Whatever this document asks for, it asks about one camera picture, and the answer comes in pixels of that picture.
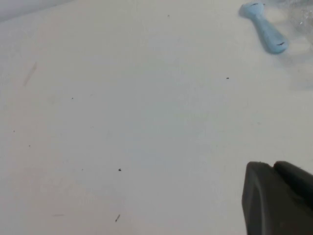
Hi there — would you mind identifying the clear plastic egg tray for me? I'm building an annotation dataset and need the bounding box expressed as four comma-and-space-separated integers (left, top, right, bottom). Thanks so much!
264, 0, 313, 91

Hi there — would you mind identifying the light blue plastic fork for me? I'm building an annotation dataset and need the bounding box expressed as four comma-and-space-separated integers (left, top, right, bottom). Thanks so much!
239, 1, 290, 54

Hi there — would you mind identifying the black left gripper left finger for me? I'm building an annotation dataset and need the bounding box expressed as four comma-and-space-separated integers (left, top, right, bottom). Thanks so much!
241, 161, 313, 235

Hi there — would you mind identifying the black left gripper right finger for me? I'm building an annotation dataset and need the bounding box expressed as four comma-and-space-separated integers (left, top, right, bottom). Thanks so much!
273, 161, 313, 206

